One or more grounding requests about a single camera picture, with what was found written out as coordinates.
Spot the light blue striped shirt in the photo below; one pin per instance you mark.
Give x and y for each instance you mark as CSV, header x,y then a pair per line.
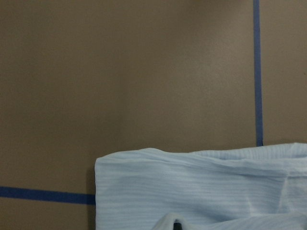
x,y
260,188

